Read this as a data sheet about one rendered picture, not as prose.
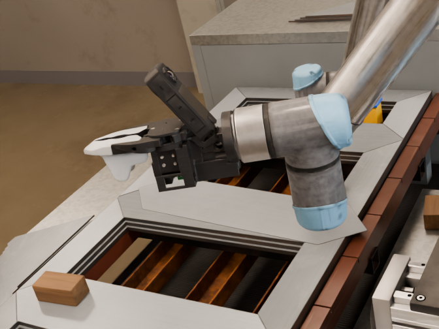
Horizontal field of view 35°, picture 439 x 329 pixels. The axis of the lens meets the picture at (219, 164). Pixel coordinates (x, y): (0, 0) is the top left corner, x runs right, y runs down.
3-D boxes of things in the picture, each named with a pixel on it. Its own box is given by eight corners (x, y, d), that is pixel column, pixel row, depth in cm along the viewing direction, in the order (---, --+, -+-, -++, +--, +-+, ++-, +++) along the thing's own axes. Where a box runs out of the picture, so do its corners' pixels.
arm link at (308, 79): (323, 72, 166) (288, 76, 168) (330, 113, 171) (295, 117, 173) (325, 59, 172) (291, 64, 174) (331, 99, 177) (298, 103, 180)
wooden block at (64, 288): (37, 301, 171) (31, 285, 169) (51, 285, 176) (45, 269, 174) (76, 307, 166) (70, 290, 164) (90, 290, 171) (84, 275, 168)
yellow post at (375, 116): (367, 160, 231) (360, 108, 222) (372, 153, 234) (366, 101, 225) (381, 161, 228) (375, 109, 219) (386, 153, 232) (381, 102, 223)
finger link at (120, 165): (87, 190, 96) (151, 180, 94) (76, 150, 94) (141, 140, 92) (93, 181, 99) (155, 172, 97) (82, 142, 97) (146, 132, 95)
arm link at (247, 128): (260, 113, 89) (262, 95, 96) (225, 119, 89) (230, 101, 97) (270, 167, 91) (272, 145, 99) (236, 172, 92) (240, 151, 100)
